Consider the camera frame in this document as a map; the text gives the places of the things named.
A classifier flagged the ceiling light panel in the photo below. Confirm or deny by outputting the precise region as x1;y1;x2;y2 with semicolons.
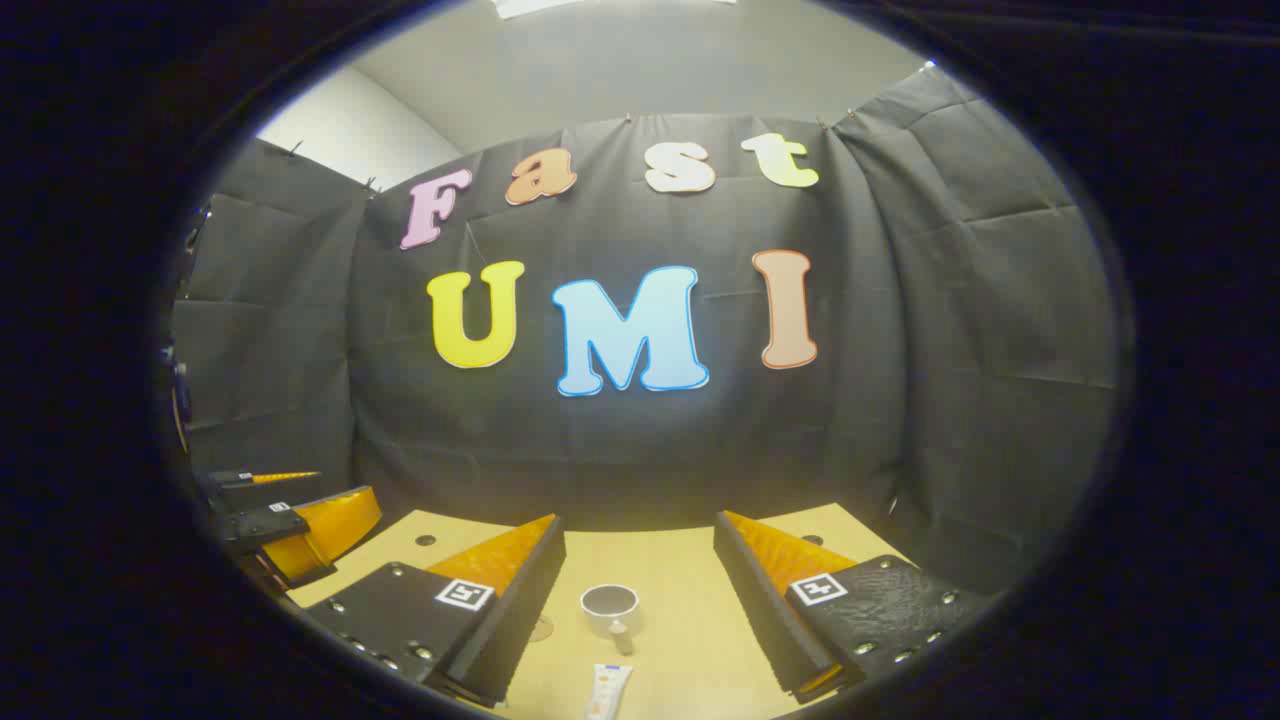
493;0;738;19

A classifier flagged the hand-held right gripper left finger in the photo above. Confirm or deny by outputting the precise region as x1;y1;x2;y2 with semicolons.
300;513;568;709

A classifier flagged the white toothpaste tube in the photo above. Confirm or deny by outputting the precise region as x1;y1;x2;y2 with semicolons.
585;663;634;720

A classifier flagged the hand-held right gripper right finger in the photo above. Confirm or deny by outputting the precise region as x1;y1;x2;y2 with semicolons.
713;509;989;703

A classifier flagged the black backdrop cloth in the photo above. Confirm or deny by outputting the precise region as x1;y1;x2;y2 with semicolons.
170;65;1119;596

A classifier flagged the light wooden desktop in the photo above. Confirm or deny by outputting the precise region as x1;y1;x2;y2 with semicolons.
287;503;911;720

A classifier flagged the white cup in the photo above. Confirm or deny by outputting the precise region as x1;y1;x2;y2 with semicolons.
580;584;641;656

